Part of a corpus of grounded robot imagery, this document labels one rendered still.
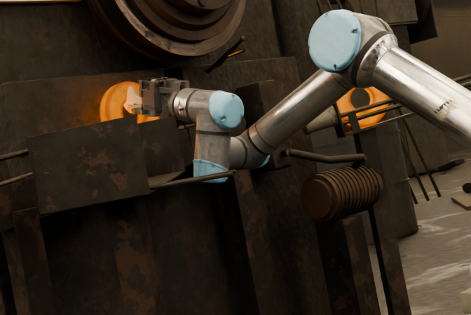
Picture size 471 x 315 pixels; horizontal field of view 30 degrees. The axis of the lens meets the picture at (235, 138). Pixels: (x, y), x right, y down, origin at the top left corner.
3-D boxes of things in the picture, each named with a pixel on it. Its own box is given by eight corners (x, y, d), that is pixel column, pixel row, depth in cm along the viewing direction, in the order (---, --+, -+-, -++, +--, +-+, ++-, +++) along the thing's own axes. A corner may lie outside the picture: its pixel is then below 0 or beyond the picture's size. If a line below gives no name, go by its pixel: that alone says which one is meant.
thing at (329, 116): (303, 136, 239) (297, 114, 239) (334, 126, 240) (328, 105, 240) (309, 135, 233) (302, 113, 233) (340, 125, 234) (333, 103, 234)
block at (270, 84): (247, 175, 238) (230, 88, 239) (268, 170, 244) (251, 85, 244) (275, 170, 231) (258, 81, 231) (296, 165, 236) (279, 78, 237)
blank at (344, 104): (361, 139, 240) (365, 139, 237) (319, 102, 239) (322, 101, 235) (397, 97, 242) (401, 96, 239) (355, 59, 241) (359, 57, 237)
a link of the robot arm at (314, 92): (394, 8, 182) (235, 140, 206) (371, 3, 173) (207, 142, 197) (424, 52, 179) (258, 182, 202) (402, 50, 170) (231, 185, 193)
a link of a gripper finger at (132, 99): (124, 83, 207) (148, 85, 201) (125, 108, 208) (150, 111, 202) (113, 84, 205) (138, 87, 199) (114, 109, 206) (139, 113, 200)
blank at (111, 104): (90, 91, 203) (97, 88, 200) (140, 78, 214) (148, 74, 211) (111, 155, 203) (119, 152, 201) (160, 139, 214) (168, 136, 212)
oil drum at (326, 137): (296, 252, 506) (266, 100, 508) (359, 232, 547) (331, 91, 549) (378, 247, 463) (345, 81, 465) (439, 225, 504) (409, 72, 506)
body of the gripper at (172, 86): (161, 76, 203) (196, 80, 195) (162, 114, 205) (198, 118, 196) (135, 79, 198) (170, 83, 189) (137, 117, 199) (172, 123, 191)
